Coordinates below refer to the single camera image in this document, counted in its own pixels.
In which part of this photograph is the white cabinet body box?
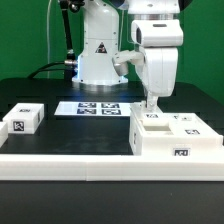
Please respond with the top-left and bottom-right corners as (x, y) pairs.
(129, 113), (223, 157)

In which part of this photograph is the white cabinet top block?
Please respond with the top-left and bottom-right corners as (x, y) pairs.
(3, 103), (44, 134)

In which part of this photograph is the white marker sheet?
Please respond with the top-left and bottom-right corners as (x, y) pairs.
(55, 101), (130, 117)

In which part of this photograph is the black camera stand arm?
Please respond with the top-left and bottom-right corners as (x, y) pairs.
(58, 0), (85, 61)

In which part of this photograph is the white cabinet door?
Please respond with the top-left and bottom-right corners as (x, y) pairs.
(169, 113), (223, 140)
(130, 101), (170, 126)

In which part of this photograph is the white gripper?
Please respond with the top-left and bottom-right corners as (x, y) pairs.
(131, 19), (183, 111)

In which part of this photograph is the white thin cable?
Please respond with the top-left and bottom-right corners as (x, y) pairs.
(46, 0), (54, 79)

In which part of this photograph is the white U-shaped fence frame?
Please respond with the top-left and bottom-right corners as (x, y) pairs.
(0, 120), (224, 181)

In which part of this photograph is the black cable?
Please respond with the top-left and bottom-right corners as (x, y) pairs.
(27, 61), (74, 80)

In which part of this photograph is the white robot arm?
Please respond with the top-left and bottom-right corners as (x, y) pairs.
(73, 0), (193, 111)

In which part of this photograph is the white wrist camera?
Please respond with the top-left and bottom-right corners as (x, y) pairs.
(112, 50), (144, 76)

